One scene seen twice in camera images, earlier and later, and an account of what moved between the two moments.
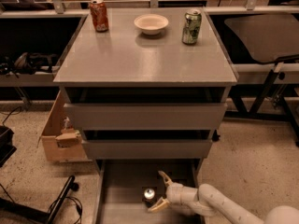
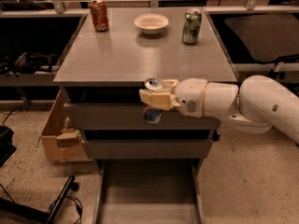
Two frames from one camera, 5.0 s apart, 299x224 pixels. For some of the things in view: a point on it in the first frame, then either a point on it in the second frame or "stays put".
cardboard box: x=62 y=145 stays put
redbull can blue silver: x=149 y=192 -> x=152 y=115
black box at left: x=7 y=147 stays put
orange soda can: x=99 y=15 stays put
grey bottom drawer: x=120 y=184 stays put
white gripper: x=175 y=192 -> x=190 y=95
